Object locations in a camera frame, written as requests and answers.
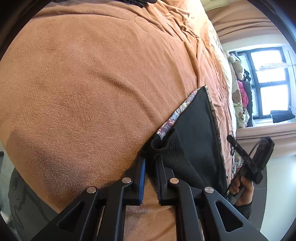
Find bear-print cushion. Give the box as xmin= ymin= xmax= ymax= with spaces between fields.
xmin=230 ymin=80 xmax=250 ymax=129

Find pink cloth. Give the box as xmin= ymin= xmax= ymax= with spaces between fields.
xmin=239 ymin=81 xmax=249 ymax=105

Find person's right forearm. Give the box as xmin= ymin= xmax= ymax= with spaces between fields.
xmin=235 ymin=200 xmax=253 ymax=220

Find person's legs in grey pyjamas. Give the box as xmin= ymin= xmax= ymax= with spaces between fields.
xmin=8 ymin=167 xmax=58 ymax=241

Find dark plush pile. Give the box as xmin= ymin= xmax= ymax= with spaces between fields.
xmin=243 ymin=70 xmax=253 ymax=127

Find pink curtain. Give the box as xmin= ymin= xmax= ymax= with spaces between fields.
xmin=236 ymin=119 xmax=296 ymax=159
xmin=205 ymin=0 xmax=293 ymax=47

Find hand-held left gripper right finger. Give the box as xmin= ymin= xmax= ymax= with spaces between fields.
xmin=154 ymin=160 xmax=270 ymax=241

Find orange blanket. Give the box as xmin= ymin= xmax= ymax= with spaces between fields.
xmin=0 ymin=0 xmax=236 ymax=241

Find dark hanging garment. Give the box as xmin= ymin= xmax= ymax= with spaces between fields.
xmin=270 ymin=110 xmax=296 ymax=124

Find black-framed window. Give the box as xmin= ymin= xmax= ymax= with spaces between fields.
xmin=228 ymin=46 xmax=296 ymax=120

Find white plush toy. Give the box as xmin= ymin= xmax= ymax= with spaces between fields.
xmin=229 ymin=53 xmax=247 ymax=80

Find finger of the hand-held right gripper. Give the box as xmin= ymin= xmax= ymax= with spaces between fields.
xmin=227 ymin=135 xmax=249 ymax=163

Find black pants with patterned trim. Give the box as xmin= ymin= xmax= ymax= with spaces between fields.
xmin=139 ymin=85 xmax=228 ymax=200

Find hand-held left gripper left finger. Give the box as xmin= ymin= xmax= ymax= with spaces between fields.
xmin=30 ymin=158 xmax=147 ymax=241

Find person's right hand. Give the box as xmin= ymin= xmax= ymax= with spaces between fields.
xmin=228 ymin=171 xmax=255 ymax=207

